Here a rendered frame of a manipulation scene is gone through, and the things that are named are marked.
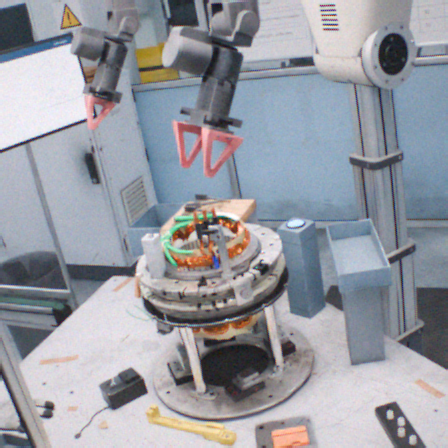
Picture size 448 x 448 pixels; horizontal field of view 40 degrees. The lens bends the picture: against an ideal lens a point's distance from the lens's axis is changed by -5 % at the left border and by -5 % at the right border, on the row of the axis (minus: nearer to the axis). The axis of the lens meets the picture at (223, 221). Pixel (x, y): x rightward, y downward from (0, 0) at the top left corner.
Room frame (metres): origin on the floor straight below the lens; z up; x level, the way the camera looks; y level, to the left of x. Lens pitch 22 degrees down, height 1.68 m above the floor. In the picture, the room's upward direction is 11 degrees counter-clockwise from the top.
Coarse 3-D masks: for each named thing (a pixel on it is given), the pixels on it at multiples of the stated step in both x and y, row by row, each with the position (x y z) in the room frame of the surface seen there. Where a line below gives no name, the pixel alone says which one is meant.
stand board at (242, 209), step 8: (232, 200) 1.63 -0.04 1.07; (240, 200) 1.62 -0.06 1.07; (248, 200) 1.61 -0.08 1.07; (200, 208) 1.62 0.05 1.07; (208, 208) 1.61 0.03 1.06; (216, 208) 1.60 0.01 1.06; (224, 208) 1.59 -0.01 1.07; (232, 208) 1.58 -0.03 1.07; (240, 208) 1.56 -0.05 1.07; (248, 208) 1.56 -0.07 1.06; (240, 216) 1.51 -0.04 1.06; (248, 216) 1.55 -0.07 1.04; (168, 224) 1.55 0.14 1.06; (160, 232) 1.53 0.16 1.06
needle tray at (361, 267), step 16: (336, 224) 1.35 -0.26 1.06; (352, 224) 1.34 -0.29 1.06; (368, 224) 1.34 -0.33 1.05; (336, 240) 1.34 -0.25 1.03; (352, 240) 1.33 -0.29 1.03; (368, 240) 1.31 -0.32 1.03; (336, 256) 1.26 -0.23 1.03; (352, 256) 1.25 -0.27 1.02; (368, 256) 1.23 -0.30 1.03; (384, 256) 1.14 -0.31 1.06; (336, 272) 1.13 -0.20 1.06; (352, 272) 1.10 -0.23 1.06; (368, 272) 1.10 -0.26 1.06; (384, 272) 1.09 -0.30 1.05; (352, 288) 1.10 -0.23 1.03; (368, 288) 1.10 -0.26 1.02; (352, 304) 1.18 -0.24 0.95; (368, 304) 1.17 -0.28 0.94; (352, 320) 1.18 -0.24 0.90; (368, 320) 1.17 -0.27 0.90; (352, 336) 1.18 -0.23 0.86; (368, 336) 1.17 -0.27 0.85; (352, 352) 1.18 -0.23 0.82; (368, 352) 1.17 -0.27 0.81
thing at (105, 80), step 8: (104, 64) 1.45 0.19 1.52; (96, 72) 1.46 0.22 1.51; (104, 72) 1.44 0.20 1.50; (112, 72) 1.44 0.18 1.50; (120, 72) 1.46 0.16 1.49; (96, 80) 1.44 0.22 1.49; (104, 80) 1.44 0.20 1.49; (112, 80) 1.44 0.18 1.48; (96, 88) 1.40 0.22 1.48; (104, 88) 1.41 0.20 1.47; (112, 88) 1.44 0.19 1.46; (104, 96) 1.46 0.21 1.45; (120, 96) 1.42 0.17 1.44
